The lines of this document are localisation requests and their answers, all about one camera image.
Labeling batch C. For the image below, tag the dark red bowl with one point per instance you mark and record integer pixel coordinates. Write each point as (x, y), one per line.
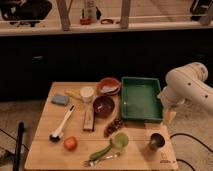
(103, 106)

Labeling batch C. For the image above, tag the blue sponge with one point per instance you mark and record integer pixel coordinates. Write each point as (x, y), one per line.
(60, 99)

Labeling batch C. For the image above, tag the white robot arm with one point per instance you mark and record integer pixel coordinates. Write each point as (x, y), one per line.
(186, 83)

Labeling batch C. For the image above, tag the dark red grapes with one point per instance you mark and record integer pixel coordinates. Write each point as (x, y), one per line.
(113, 126)

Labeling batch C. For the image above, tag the black pole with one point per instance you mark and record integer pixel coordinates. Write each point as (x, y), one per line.
(16, 161)

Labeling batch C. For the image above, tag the orange bowl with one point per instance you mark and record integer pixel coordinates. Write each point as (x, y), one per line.
(108, 86)

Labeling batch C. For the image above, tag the wooden block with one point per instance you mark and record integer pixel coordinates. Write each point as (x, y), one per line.
(89, 120)

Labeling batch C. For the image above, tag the white dish brush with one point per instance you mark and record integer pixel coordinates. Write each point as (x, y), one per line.
(56, 135)

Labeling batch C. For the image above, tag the white bottle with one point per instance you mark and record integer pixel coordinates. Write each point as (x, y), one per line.
(91, 10)

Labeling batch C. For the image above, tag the green plastic cup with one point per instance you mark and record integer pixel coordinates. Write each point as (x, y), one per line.
(120, 140)

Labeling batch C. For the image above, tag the white cup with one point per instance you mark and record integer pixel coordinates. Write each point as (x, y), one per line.
(87, 93)

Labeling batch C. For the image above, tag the orange tomato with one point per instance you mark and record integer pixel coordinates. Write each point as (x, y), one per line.
(70, 143)

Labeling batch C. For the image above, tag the dark metal cup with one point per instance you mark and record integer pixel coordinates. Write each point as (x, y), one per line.
(156, 141)

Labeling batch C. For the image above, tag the green pepper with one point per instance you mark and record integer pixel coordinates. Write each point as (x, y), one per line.
(102, 152)

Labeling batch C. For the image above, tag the black office chair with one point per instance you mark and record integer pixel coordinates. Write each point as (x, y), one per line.
(30, 12)

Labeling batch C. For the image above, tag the green plastic tray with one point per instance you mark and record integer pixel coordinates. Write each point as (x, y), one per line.
(139, 100)

